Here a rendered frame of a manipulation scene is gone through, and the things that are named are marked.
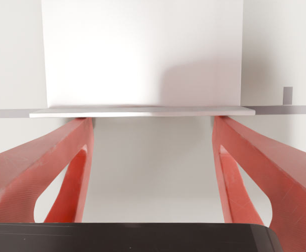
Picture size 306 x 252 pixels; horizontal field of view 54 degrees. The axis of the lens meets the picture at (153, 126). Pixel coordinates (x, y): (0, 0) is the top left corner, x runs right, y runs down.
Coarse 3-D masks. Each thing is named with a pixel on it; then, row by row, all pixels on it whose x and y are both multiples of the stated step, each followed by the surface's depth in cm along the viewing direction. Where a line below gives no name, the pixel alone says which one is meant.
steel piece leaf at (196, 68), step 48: (48, 0) 13; (96, 0) 13; (144, 0) 13; (192, 0) 13; (240, 0) 13; (48, 48) 13; (96, 48) 13; (144, 48) 13; (192, 48) 13; (240, 48) 13; (48, 96) 13; (96, 96) 13; (144, 96) 13; (192, 96) 13
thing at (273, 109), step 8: (0, 112) 14; (8, 112) 14; (16, 112) 14; (24, 112) 14; (256, 112) 14; (264, 112) 14; (272, 112) 14; (280, 112) 14; (288, 112) 14; (296, 112) 14; (304, 112) 14
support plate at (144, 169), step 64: (0, 0) 13; (256, 0) 13; (0, 64) 13; (256, 64) 13; (0, 128) 14; (128, 128) 14; (192, 128) 14; (256, 128) 14; (128, 192) 14; (192, 192) 14; (256, 192) 14
